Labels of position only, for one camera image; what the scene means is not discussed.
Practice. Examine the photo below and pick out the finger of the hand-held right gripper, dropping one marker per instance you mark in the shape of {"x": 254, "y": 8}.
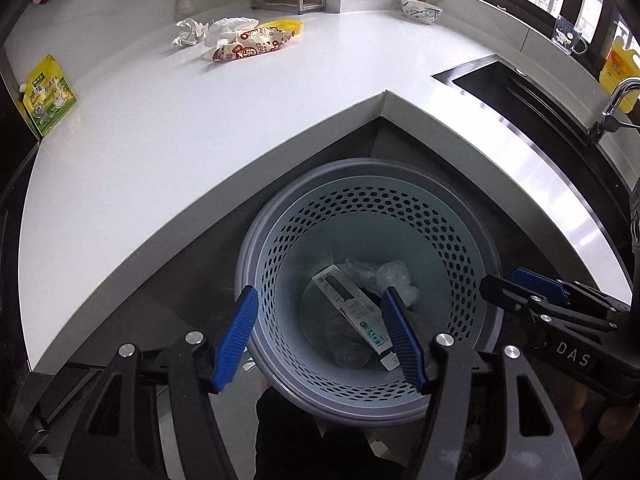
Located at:
{"x": 500, "y": 290}
{"x": 537, "y": 280}

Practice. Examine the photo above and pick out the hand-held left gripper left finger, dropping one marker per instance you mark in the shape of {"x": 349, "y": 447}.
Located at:
{"x": 235, "y": 340}

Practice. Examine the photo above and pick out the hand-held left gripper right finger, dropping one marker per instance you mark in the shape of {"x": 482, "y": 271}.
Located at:
{"x": 400, "y": 335}

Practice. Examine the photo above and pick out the clear plastic cup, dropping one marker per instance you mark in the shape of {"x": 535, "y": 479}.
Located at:
{"x": 350, "y": 350}

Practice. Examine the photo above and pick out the white toothpaste box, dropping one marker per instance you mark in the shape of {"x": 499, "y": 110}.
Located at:
{"x": 350, "y": 310}

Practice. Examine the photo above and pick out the clear plastic bag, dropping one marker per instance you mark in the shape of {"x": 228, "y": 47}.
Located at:
{"x": 395, "y": 277}

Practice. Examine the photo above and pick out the grey perforated waste basket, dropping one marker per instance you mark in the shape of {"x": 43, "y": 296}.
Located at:
{"x": 300, "y": 240}

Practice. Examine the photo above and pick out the red patterned snack wrapper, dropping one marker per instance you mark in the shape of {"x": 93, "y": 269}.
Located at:
{"x": 250, "y": 47}

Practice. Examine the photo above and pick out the person's right hand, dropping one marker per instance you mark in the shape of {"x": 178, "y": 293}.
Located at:
{"x": 617, "y": 417}

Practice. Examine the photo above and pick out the person's black trouser leg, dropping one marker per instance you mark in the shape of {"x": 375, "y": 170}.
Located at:
{"x": 290, "y": 435}

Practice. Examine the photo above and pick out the steel sink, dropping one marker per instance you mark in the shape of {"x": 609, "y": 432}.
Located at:
{"x": 525, "y": 95}

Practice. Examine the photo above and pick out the chrome faucet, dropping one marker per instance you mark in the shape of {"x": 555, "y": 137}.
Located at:
{"x": 620, "y": 92}

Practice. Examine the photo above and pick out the yellow oil bottle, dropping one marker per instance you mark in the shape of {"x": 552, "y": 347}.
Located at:
{"x": 620, "y": 70}

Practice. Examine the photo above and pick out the glass mug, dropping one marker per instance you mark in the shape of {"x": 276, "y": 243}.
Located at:
{"x": 567, "y": 37}

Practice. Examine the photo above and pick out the black stove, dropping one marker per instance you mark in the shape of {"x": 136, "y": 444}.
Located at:
{"x": 15, "y": 160}

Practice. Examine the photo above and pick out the white patterned bowl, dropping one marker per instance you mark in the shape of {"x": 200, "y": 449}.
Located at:
{"x": 422, "y": 10}

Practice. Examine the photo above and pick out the green yellow pouch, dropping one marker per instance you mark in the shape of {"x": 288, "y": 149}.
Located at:
{"x": 50, "y": 100}

